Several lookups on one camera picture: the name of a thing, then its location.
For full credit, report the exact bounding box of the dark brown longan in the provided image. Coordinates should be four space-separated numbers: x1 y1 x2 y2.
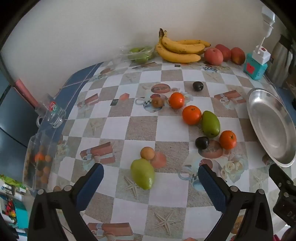
152 97 165 108

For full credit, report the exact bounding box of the yellow banana bunch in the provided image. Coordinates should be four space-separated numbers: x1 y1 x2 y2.
155 28 211 64

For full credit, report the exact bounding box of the clear glass mug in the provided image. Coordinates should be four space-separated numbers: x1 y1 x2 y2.
36 94 67 128

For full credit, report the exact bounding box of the white wall plug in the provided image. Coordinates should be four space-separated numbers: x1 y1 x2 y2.
261 6 276 37

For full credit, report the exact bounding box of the white power cable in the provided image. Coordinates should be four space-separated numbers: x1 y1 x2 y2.
256 35 267 50

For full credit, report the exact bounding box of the clear plastic bag of fruit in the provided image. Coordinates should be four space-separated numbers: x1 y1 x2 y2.
22 133 63 190

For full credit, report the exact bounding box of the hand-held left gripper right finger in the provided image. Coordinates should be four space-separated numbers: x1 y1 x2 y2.
198 164 274 241

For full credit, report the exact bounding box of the clear bag of green fruits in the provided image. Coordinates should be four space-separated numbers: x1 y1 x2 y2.
114 46 156 65

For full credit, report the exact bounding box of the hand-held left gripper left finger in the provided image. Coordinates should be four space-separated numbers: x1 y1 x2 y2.
28 163 105 241

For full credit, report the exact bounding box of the checked printed tablecloth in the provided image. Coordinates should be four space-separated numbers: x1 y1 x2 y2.
22 59 296 241

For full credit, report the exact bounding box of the pink stick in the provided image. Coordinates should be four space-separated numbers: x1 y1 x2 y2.
14 79 41 109

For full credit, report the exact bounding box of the red apple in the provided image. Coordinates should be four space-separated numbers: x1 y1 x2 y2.
231 47 246 65
215 44 232 62

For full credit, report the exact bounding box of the orange tangerine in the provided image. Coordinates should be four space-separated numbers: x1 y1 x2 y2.
219 130 237 150
182 105 202 126
169 92 185 109

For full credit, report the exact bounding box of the dark green mango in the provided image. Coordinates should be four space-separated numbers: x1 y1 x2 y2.
201 110 221 138

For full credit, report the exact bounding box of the steel thermos jug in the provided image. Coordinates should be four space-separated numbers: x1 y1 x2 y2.
266 34 296 87

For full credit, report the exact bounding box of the pale green mango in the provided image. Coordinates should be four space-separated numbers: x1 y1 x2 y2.
130 158 155 190

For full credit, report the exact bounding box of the colourful printed box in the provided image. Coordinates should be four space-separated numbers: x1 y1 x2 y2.
0 175 29 229

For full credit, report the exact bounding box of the teal plastic box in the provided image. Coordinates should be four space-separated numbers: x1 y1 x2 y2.
243 53 269 80

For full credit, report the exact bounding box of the pale pink apple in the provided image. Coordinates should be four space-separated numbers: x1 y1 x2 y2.
204 47 224 65

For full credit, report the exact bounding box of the round steel plate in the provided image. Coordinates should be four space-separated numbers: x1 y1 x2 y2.
246 88 296 168

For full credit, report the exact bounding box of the light tan longan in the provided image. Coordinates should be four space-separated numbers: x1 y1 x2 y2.
140 147 154 160

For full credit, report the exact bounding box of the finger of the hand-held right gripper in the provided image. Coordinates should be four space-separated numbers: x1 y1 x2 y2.
269 163 292 194

